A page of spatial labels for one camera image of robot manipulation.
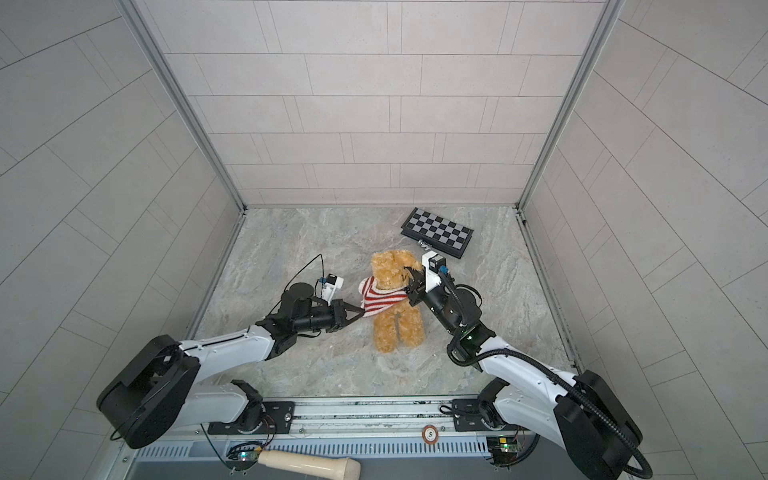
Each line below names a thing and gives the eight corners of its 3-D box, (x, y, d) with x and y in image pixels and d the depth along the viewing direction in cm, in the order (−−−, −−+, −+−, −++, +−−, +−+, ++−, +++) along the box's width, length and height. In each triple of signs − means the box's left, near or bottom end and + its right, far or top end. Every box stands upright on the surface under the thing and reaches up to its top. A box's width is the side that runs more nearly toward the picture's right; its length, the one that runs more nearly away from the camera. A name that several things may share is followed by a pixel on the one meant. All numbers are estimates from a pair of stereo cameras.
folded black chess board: (399, 233, 111) (399, 227, 108) (414, 213, 117) (414, 206, 115) (460, 260, 103) (462, 254, 100) (472, 236, 110) (474, 230, 107)
